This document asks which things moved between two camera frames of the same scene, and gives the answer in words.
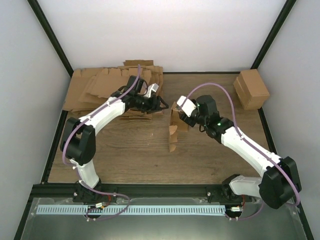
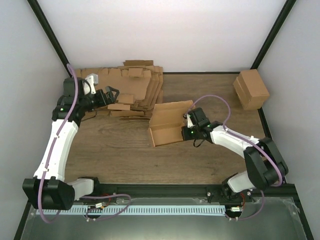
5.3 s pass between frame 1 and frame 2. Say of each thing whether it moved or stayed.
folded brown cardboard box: stayed
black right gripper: moved
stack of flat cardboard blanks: stayed
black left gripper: moved
